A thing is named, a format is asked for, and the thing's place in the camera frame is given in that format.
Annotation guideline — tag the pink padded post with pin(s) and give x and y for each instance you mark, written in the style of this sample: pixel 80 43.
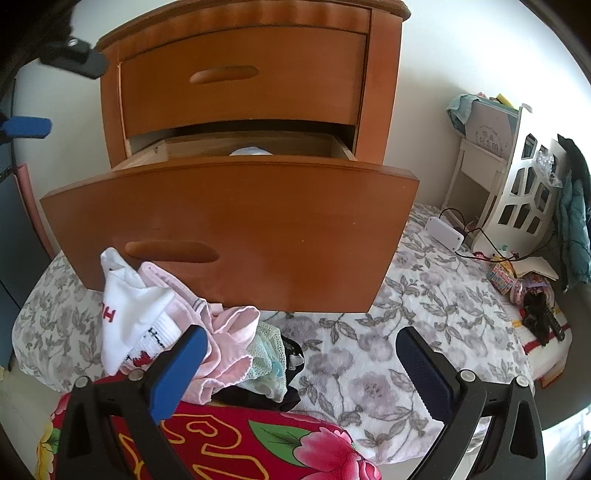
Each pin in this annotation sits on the pink padded post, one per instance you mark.
pixel 30 198

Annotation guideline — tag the cardboard box on stand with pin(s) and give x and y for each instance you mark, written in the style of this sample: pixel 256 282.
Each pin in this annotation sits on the cardboard box on stand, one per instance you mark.
pixel 489 129

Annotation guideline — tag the black lace underwear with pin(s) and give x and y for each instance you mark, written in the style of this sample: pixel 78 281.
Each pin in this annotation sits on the black lace underwear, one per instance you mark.
pixel 249 400

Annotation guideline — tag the white plastic box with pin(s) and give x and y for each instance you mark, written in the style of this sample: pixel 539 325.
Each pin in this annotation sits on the white plastic box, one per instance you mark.
pixel 444 233

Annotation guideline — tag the white lace underwear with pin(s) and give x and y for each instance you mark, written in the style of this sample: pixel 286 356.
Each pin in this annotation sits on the white lace underwear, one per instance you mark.
pixel 265 364

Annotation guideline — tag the pale pink garment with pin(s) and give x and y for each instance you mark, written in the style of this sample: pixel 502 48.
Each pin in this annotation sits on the pale pink garment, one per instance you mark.
pixel 226 341

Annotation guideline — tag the clear plastic bag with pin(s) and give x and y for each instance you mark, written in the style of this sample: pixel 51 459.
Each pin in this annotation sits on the clear plastic bag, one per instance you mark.
pixel 547 164

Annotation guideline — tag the white socks with red print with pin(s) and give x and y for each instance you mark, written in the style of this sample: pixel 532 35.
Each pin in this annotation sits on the white socks with red print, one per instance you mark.
pixel 129 314

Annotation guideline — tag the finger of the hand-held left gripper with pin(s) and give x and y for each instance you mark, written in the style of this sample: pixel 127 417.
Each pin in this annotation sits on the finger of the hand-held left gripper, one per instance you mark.
pixel 78 57
pixel 27 128

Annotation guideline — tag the wooden drawer with curved front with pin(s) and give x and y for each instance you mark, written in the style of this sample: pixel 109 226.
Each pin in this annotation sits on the wooden drawer with curved front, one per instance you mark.
pixel 300 78

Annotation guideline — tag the red floral blanket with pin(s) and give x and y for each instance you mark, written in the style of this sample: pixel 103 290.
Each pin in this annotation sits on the red floral blanket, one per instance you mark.
pixel 286 452

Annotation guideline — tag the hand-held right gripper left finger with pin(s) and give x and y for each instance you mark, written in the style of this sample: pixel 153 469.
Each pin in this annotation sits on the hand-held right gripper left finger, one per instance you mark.
pixel 178 369

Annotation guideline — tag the grey floral blanket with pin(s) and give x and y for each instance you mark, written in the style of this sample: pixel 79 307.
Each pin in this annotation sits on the grey floral blanket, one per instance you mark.
pixel 369 360

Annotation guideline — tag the white cut-out board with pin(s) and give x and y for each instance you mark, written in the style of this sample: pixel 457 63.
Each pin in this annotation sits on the white cut-out board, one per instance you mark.
pixel 519 124

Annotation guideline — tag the green cloth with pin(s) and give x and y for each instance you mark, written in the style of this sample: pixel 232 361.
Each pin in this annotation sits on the green cloth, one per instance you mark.
pixel 457 108

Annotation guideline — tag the beige paper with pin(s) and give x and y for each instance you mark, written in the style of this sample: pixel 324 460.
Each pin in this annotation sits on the beige paper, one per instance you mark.
pixel 538 266

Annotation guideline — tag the white cloth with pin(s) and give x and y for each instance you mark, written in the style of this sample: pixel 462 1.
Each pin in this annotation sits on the white cloth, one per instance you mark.
pixel 251 151

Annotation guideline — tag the pink pouch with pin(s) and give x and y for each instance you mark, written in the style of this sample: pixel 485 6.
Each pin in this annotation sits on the pink pouch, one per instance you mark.
pixel 531 284

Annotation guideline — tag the yellow item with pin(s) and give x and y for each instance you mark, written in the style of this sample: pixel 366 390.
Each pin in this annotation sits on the yellow item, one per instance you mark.
pixel 503 99

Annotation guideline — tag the small white table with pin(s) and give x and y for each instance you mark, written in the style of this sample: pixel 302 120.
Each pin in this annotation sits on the small white table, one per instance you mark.
pixel 478 161

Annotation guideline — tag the white red crocheted mat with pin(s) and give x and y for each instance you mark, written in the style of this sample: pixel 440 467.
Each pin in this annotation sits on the white red crocheted mat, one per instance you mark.
pixel 545 364

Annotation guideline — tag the dark blue cabinet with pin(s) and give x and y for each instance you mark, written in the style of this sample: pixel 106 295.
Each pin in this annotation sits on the dark blue cabinet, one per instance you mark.
pixel 18 254

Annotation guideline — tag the puzzle cube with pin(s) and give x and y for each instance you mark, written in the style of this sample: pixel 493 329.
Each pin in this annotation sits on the puzzle cube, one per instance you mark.
pixel 501 277

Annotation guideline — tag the teal jacket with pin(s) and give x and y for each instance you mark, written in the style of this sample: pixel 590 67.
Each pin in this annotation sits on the teal jacket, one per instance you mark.
pixel 577 221

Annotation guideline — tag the wooden nightstand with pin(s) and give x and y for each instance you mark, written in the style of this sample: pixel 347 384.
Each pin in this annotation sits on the wooden nightstand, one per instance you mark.
pixel 383 92

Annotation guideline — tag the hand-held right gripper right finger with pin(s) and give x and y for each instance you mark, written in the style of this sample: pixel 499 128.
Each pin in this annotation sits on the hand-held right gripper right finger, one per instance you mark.
pixel 422 369

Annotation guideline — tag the black furry toy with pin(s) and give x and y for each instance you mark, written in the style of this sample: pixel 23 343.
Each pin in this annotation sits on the black furry toy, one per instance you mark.
pixel 538 318

